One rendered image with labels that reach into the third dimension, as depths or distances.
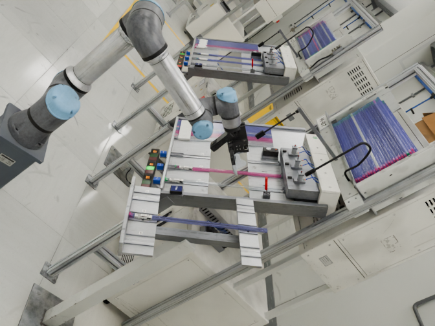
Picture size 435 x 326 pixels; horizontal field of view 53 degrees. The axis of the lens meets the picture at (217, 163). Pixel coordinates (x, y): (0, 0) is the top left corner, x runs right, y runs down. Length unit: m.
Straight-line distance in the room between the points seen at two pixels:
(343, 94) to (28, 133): 2.26
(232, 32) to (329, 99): 3.35
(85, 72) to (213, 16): 4.78
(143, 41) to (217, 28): 4.98
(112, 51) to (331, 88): 1.96
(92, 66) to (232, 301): 1.31
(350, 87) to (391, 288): 1.46
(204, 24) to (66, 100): 4.90
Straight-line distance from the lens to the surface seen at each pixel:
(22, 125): 1.69
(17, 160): 1.75
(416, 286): 3.42
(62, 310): 2.05
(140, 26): 1.47
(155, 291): 2.27
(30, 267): 2.22
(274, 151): 2.14
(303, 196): 1.91
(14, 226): 2.27
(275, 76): 3.16
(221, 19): 6.33
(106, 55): 1.64
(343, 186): 1.96
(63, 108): 1.60
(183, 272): 2.15
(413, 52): 5.25
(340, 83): 3.25
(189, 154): 2.12
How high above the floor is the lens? 1.61
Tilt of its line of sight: 20 degrees down
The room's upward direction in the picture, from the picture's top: 58 degrees clockwise
